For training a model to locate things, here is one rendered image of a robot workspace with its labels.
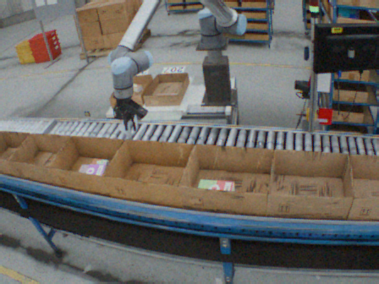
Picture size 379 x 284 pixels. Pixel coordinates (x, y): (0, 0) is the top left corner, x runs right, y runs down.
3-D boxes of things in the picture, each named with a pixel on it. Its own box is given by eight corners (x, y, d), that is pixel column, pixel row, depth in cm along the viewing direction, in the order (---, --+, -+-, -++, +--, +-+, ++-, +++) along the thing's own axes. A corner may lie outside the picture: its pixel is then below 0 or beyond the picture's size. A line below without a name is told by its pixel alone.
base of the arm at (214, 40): (202, 38, 234) (200, 26, 228) (227, 37, 229) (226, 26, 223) (197, 48, 221) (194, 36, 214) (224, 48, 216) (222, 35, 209)
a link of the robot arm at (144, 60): (136, 48, 149) (118, 57, 140) (155, 50, 143) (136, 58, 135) (139, 65, 154) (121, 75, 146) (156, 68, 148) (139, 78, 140)
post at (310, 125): (317, 138, 211) (323, 16, 157) (317, 143, 207) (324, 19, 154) (301, 137, 215) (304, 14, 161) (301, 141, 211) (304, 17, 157)
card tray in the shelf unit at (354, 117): (327, 95, 275) (328, 86, 269) (356, 99, 265) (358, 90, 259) (330, 120, 245) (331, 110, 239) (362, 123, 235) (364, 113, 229)
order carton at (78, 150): (133, 162, 185) (125, 139, 175) (112, 199, 163) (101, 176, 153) (79, 156, 197) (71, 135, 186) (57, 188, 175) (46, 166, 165)
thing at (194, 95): (235, 78, 282) (235, 75, 280) (231, 115, 238) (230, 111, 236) (129, 83, 305) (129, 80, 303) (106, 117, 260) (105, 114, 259)
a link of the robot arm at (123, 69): (136, 57, 134) (120, 66, 127) (139, 83, 141) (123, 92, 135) (122, 54, 138) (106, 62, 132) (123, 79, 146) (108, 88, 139)
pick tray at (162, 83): (189, 82, 280) (189, 72, 274) (179, 106, 251) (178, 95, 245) (158, 83, 287) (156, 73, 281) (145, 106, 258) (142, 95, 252)
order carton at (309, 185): (343, 177, 150) (348, 153, 140) (345, 222, 128) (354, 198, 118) (272, 174, 162) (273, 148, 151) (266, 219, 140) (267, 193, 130)
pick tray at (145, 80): (154, 83, 289) (151, 73, 282) (143, 106, 259) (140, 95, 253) (124, 86, 294) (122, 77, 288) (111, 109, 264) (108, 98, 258)
